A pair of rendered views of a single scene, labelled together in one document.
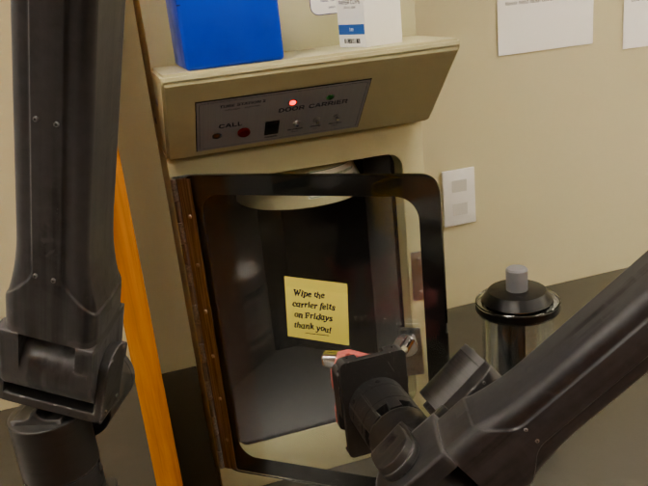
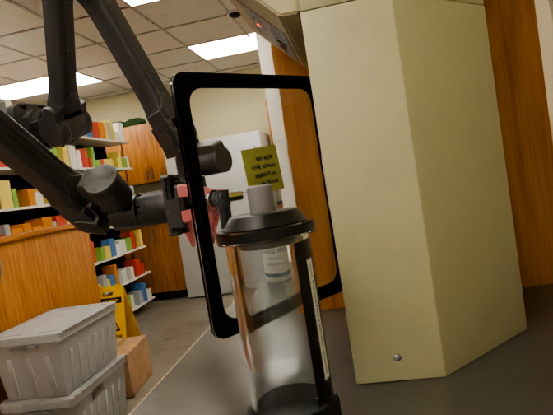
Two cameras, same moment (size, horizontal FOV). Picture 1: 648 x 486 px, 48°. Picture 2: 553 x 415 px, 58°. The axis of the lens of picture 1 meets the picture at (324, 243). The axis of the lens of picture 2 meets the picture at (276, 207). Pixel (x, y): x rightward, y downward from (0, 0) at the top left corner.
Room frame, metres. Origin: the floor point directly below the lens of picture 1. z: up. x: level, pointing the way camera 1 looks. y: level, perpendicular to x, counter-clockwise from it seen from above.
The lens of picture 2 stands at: (1.12, -0.73, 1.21)
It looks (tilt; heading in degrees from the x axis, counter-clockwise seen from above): 3 degrees down; 115
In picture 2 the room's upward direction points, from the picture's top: 9 degrees counter-clockwise
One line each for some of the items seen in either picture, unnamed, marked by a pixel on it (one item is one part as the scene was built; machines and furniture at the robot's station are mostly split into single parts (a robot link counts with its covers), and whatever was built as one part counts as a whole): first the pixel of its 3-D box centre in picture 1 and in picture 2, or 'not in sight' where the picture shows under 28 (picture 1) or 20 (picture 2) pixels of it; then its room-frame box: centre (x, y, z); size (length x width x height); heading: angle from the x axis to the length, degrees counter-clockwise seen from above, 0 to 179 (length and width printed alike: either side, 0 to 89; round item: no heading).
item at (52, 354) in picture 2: not in sight; (62, 347); (-1.18, 1.18, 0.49); 0.60 x 0.42 x 0.33; 105
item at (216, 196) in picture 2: not in sight; (222, 208); (0.73, -0.09, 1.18); 0.02 x 0.02 x 0.06; 66
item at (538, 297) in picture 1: (517, 291); (263, 215); (0.88, -0.24, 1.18); 0.09 x 0.09 x 0.07
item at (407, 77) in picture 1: (308, 99); (269, 19); (0.82, 0.00, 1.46); 0.32 x 0.11 x 0.10; 105
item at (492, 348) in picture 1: (518, 371); (280, 320); (0.87, -0.24, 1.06); 0.11 x 0.11 x 0.21
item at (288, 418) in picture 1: (317, 342); (269, 194); (0.76, 0.02, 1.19); 0.30 x 0.01 x 0.40; 66
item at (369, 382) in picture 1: (384, 414); (161, 207); (0.58, -0.04, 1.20); 0.07 x 0.07 x 0.10; 15
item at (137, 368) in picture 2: not in sight; (118, 366); (-1.38, 1.76, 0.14); 0.41 x 0.32 x 0.28; 111
